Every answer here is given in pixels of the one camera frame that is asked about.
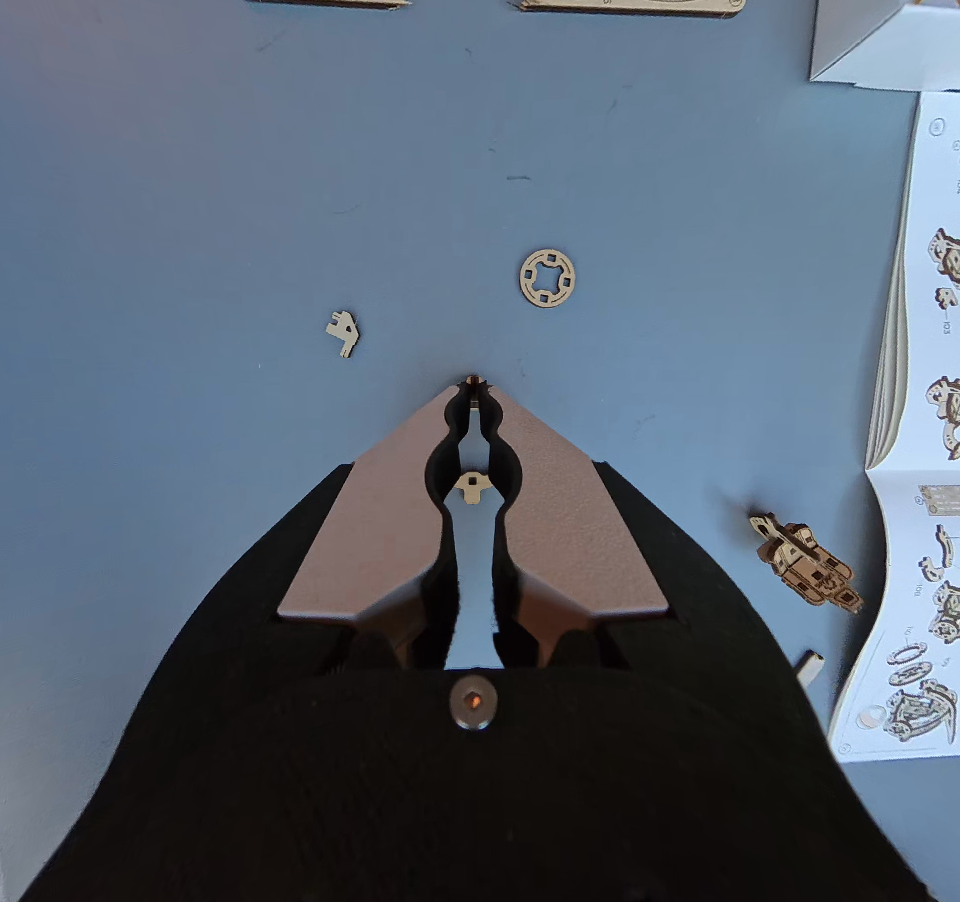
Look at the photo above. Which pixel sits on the white cardboard box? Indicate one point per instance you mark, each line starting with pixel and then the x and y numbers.
pixel 855 1

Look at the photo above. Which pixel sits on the white instruction booklet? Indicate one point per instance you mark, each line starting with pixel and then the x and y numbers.
pixel 911 362

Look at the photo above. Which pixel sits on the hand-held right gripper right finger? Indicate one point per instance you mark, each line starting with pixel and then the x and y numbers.
pixel 577 542

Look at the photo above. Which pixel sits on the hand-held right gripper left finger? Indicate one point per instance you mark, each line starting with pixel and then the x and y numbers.
pixel 375 542

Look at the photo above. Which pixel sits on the small wooden sub-assembly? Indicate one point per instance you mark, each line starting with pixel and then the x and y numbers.
pixel 802 564

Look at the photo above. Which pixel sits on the round wooden disc cross cut-out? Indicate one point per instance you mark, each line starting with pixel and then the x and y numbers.
pixel 529 290

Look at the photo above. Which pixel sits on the small angular wooden piece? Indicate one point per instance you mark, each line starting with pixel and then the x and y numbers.
pixel 343 332

